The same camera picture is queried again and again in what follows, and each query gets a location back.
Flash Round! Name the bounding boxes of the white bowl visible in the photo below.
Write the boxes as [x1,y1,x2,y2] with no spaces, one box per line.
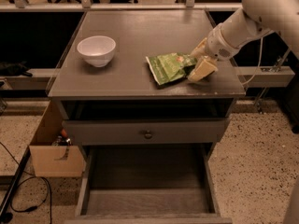
[77,35,116,67]

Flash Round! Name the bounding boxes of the black floor cable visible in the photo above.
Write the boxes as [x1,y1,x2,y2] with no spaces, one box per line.
[0,141,53,224]

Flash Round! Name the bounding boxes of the black cloth bundle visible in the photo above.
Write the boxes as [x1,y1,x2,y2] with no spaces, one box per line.
[0,62,33,77]

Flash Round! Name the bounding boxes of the white hanging cable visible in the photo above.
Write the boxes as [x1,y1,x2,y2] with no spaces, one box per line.
[241,36,264,87]

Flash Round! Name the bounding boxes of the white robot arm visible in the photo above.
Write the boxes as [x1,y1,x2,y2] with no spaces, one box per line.
[201,0,298,224]

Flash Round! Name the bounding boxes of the open grey middle drawer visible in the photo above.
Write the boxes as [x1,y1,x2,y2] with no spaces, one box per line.
[64,145,233,224]

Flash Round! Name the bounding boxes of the grey wooden drawer cabinet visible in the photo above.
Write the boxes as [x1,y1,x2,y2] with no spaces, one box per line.
[46,8,247,224]

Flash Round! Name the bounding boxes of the cardboard box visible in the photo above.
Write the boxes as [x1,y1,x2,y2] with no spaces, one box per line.
[29,102,85,177]

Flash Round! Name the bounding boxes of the items inside cardboard box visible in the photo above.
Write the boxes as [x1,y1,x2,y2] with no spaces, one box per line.
[51,129,72,146]

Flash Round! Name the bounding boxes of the closed grey top drawer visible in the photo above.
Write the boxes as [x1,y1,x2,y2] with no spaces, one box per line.
[63,119,229,146]

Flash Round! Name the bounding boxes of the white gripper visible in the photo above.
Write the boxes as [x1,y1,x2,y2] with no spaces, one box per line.
[188,23,239,82]

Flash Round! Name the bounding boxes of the green jalapeno chip bag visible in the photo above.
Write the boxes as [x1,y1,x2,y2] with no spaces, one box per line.
[146,52,197,85]

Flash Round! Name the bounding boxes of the round metal drawer knob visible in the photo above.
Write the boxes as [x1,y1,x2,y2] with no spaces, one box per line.
[144,130,152,139]

